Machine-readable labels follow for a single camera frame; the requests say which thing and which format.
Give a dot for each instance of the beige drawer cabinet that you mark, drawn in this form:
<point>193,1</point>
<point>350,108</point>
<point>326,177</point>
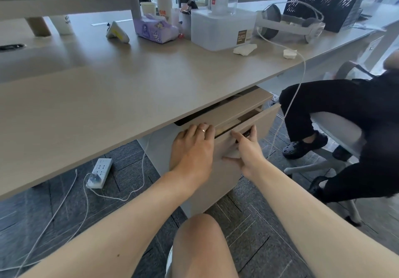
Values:
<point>224,181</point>

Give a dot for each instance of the person's left middle finger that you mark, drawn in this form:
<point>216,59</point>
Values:
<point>202,132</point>

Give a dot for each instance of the white charger plug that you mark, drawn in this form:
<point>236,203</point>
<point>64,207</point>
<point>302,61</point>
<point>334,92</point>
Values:
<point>290,54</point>

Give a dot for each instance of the purple tissue pack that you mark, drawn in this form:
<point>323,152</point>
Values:
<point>156,30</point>

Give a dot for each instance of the white plastic storage box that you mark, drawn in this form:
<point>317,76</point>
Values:
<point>218,30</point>

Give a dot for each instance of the white power strip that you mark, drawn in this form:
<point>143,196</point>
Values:
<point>100,171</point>

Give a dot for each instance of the crumpled white tissue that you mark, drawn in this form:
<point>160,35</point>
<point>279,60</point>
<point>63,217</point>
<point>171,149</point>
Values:
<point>244,50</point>

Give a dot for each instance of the person's right forearm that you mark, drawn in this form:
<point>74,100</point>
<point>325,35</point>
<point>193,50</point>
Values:
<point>311,221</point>

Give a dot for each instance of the person's bare knee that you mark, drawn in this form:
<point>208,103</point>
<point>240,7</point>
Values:
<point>202,249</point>

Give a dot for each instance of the clear round lidded container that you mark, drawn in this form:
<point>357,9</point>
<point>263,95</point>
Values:
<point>223,0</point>

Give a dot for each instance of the beige monitor riser shelf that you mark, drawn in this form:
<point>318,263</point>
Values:
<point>62,1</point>

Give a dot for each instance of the tall white paper tube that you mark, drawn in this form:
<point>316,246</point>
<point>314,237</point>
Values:
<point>164,3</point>

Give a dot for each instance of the white VR headset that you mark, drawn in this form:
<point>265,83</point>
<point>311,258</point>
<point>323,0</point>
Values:
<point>293,26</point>

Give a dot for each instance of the person's right thumb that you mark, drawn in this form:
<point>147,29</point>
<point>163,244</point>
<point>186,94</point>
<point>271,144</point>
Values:
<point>232,158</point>

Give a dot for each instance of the grey office chair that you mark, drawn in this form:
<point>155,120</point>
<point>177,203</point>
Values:
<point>339,131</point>

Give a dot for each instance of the person's left forearm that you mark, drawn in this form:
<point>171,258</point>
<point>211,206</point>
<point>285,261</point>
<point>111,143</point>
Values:
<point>118,228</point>

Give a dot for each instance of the small white paper cup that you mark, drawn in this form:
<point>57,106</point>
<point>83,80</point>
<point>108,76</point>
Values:
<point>148,8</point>

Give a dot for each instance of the person's left hand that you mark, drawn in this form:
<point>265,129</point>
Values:
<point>191,153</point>

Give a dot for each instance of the person's right hand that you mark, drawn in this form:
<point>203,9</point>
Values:
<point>251,159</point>

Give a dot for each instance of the black perforated box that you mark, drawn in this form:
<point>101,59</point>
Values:
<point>327,0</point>

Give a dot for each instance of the person's left little finger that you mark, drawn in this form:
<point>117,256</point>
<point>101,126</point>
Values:
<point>180,136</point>

